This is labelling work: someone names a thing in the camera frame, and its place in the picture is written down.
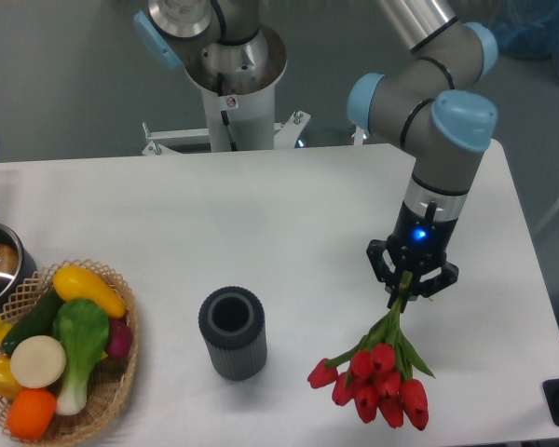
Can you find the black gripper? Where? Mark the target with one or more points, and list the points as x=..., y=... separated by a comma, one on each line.
x=419, y=246

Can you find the dark grey ribbed vase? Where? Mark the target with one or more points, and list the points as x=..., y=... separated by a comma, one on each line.
x=232, y=323

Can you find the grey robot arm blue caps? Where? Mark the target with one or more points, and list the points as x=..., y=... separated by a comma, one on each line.
x=427, y=111

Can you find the blue plastic bag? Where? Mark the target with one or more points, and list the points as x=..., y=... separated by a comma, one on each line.
x=528, y=30

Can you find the yellow squash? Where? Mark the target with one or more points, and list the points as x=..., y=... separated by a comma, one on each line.
x=73, y=282

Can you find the yellow bell pepper toy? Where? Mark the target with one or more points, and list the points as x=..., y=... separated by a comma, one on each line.
x=10, y=388

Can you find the green bok choy toy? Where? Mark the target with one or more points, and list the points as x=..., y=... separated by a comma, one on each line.
x=82, y=329

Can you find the red tulip bouquet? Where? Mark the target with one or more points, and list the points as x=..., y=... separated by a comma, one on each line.
x=377, y=374

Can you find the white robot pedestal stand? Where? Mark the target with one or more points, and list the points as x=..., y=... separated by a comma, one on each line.
x=235, y=123

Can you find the dark green cucumber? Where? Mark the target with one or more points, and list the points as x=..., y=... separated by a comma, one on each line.
x=38, y=321

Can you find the orange fruit toy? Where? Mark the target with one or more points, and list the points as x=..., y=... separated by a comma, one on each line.
x=30, y=414

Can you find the woven wicker basket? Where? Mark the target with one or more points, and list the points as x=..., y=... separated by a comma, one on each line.
x=110, y=382

